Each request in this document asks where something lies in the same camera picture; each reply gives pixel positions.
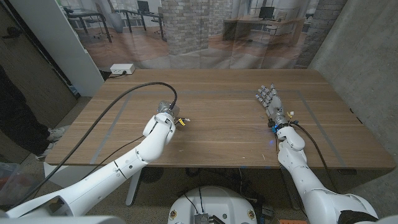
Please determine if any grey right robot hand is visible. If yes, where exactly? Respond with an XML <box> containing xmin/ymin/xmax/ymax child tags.
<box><xmin>255</xmin><ymin>82</ymin><xmax>290</xmax><ymax>127</ymax></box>

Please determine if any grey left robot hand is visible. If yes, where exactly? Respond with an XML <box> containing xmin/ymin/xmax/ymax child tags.
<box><xmin>157</xmin><ymin>100</ymin><xmax>180</xmax><ymax>118</ymax></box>

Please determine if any white power strip box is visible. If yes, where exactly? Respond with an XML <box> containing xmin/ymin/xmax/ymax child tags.
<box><xmin>109</xmin><ymin>63</ymin><xmax>136</xmax><ymax>75</ymax></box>

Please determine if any black round floor fan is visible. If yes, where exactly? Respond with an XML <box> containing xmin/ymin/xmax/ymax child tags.
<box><xmin>140</xmin><ymin>167</ymin><xmax>165</xmax><ymax>184</ymax></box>

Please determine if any printed office backdrop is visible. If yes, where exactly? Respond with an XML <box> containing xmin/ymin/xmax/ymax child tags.
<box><xmin>57</xmin><ymin>0</ymin><xmax>348</xmax><ymax>70</ymax></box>

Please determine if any white table leg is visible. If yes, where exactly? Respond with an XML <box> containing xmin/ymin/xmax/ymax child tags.
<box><xmin>125</xmin><ymin>167</ymin><xmax>144</xmax><ymax>207</ymax></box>

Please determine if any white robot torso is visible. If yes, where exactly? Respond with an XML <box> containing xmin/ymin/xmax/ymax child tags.
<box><xmin>167</xmin><ymin>185</ymin><xmax>258</xmax><ymax>224</ymax></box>

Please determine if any white leaning board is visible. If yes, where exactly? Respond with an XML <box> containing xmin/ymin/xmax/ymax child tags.
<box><xmin>9</xmin><ymin>0</ymin><xmax>105</xmax><ymax>97</ymax></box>

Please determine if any person in dark trousers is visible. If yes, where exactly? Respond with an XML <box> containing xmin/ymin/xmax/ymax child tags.
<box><xmin>0</xmin><ymin>65</ymin><xmax>66</xmax><ymax>161</ymax></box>

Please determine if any clear plastic bin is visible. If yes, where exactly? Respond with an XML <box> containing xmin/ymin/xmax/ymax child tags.
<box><xmin>0</xmin><ymin>161</ymin><xmax>43</xmax><ymax>208</ymax></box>

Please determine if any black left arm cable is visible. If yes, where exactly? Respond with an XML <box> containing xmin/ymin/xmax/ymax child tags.
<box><xmin>12</xmin><ymin>82</ymin><xmax>178</xmax><ymax>209</ymax></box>

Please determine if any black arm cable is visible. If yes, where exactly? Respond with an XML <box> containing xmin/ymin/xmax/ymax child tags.
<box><xmin>289</xmin><ymin>121</ymin><xmax>340</xmax><ymax>194</ymax></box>
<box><xmin>12</xmin><ymin>82</ymin><xmax>178</xmax><ymax>209</ymax></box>

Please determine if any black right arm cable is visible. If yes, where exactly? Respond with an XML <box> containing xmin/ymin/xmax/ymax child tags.
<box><xmin>289</xmin><ymin>121</ymin><xmax>340</xmax><ymax>194</ymax></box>

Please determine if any black door handle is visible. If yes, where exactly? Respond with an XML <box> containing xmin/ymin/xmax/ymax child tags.
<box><xmin>2</xmin><ymin>26</ymin><xmax>22</xmax><ymax>40</ymax></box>

